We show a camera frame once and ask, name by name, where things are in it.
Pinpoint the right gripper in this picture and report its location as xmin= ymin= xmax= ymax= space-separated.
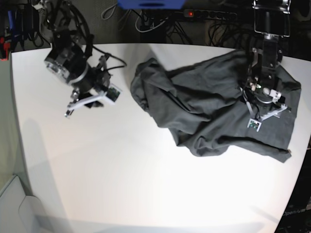
xmin=72 ymin=55 xmax=111 ymax=108

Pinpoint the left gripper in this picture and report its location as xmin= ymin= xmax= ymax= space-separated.
xmin=245 ymin=89 xmax=286 ymax=119

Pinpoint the dark grey t-shirt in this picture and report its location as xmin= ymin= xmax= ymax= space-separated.
xmin=130 ymin=50 xmax=301 ymax=163

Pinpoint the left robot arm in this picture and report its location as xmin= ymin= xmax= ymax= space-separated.
xmin=242 ymin=0 xmax=291 ymax=122

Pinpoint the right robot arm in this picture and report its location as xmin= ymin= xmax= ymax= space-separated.
xmin=31 ymin=0 xmax=127 ymax=117

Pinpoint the red clamp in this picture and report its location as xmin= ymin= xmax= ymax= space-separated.
xmin=0 ymin=36 xmax=11 ymax=61

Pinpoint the blue box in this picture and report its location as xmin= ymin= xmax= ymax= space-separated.
xmin=117 ymin=0 xmax=185 ymax=9

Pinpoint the black power strip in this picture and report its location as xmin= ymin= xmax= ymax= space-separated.
xmin=173 ymin=9 xmax=238 ymax=20

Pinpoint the grey chair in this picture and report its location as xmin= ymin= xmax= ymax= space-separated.
xmin=0 ymin=176 xmax=46 ymax=233

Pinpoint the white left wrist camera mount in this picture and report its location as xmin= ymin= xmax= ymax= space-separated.
xmin=240 ymin=86 xmax=291 ymax=132

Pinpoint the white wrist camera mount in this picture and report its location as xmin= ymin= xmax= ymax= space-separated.
xmin=64 ymin=83 xmax=122 ymax=118
xmin=240 ymin=86 xmax=291 ymax=132

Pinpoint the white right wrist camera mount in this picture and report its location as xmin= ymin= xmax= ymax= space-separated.
xmin=64 ymin=83 xmax=122 ymax=118

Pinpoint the black equipment with cables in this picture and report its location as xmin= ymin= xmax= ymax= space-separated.
xmin=0 ymin=0 xmax=46 ymax=52

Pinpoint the white cable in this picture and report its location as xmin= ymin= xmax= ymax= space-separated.
xmin=135 ymin=14 xmax=168 ymax=33

